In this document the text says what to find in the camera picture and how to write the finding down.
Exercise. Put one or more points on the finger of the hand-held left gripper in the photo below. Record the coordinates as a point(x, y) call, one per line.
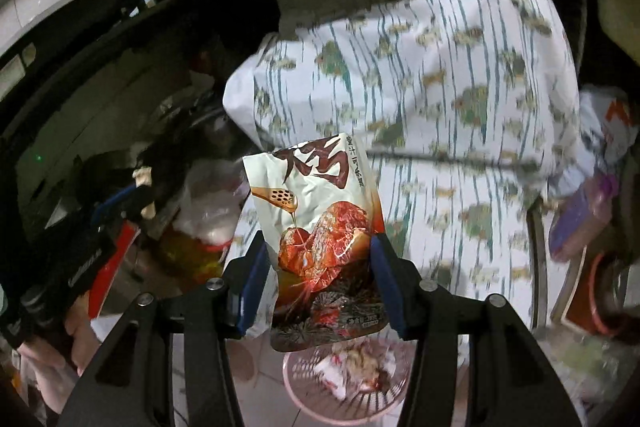
point(117, 207)

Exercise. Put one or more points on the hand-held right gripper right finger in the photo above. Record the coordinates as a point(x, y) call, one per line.
point(385, 292)

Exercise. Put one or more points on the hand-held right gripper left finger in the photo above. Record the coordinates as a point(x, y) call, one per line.
point(252, 292)

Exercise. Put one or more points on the beige food scrap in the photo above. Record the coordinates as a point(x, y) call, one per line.
point(142, 179)

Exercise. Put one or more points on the meat snack pouch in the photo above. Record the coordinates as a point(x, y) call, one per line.
point(320, 247)

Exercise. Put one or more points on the pink plastic basket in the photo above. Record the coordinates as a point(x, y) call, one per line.
point(300, 387)

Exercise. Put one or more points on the person's left hand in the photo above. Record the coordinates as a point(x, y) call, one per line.
point(80, 337)

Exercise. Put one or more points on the yellow oil bottle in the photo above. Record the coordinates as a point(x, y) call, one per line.
point(192, 257)

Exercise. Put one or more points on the black gas stove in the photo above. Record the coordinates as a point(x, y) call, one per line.
point(75, 32)

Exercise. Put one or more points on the white animal print cloth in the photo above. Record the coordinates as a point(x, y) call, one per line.
point(450, 107)

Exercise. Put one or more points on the purple plastic bottle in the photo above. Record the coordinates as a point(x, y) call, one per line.
point(575, 222)

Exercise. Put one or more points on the red plastic basin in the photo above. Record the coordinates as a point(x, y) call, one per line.
point(597, 307)

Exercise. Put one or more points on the white orange plastic bag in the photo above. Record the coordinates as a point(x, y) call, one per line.
point(610, 122)

